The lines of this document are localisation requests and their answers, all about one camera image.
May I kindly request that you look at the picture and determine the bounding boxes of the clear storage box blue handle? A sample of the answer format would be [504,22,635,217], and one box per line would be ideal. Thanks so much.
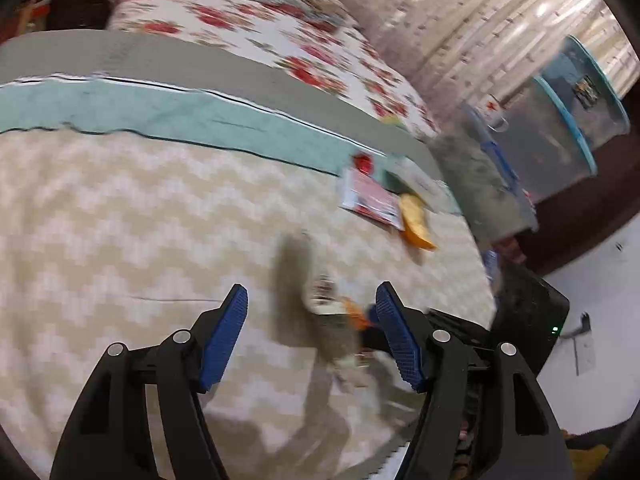
[435,105,538,241]

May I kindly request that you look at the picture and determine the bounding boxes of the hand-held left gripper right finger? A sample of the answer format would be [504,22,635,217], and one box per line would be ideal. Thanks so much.
[375,281,576,480]

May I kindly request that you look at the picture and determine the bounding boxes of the orange snack packet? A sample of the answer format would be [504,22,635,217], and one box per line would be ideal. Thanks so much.
[397,194,437,252]

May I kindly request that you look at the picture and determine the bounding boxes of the floral curtain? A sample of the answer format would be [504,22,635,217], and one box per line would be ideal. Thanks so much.
[310,0,640,126]

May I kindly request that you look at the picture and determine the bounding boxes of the red and white packet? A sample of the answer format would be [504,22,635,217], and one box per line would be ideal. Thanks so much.
[340,167,406,232]

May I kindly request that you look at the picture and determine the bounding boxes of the zigzag patterned blanket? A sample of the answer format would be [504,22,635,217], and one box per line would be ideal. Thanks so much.
[0,30,501,480]

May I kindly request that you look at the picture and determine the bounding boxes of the floral bedsheet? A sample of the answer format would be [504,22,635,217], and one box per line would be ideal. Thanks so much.
[107,0,441,141]

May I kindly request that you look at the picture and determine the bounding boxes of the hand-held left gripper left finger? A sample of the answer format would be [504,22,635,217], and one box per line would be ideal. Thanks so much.
[49,284,249,480]

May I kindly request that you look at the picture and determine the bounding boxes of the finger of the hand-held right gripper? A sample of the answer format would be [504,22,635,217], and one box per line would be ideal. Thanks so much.
[357,302,398,361]

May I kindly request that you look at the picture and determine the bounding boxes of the clear storage box teal lid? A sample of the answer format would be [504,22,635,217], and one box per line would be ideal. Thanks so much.
[500,77,598,201]
[542,35,631,151]

